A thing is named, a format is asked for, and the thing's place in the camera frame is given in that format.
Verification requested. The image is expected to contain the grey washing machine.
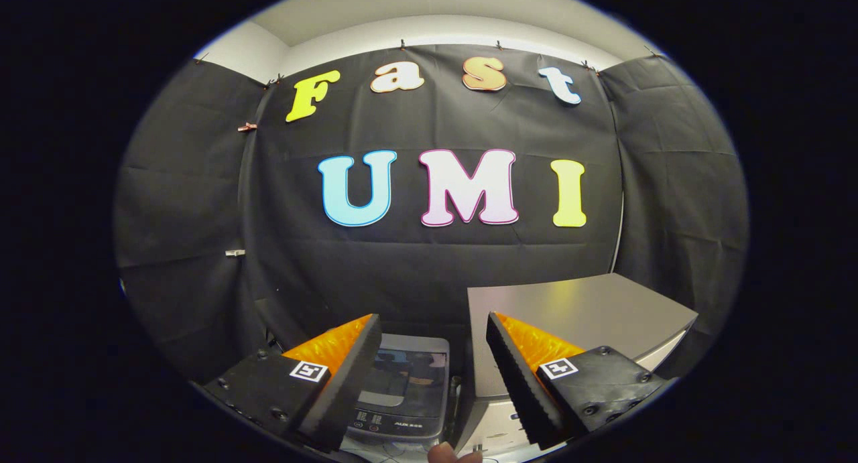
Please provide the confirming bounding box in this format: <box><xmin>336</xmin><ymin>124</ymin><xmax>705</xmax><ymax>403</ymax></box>
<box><xmin>342</xmin><ymin>334</ymin><xmax>465</xmax><ymax>454</ymax></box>

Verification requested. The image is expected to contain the black backdrop cloth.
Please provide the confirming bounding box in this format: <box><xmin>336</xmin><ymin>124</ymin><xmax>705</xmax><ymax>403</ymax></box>
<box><xmin>113</xmin><ymin>42</ymin><xmax>750</xmax><ymax>383</ymax></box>

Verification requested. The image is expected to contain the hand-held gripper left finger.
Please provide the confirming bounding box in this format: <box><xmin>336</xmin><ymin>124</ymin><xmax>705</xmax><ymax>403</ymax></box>
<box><xmin>202</xmin><ymin>313</ymin><xmax>383</xmax><ymax>454</ymax></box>

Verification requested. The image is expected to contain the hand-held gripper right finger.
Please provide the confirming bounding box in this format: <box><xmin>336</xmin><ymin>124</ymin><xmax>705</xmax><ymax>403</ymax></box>
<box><xmin>485</xmin><ymin>311</ymin><xmax>672</xmax><ymax>452</ymax></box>

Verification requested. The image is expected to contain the grey cabinet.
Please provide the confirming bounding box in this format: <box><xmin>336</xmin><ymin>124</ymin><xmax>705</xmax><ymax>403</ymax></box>
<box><xmin>454</xmin><ymin>273</ymin><xmax>699</xmax><ymax>458</ymax></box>

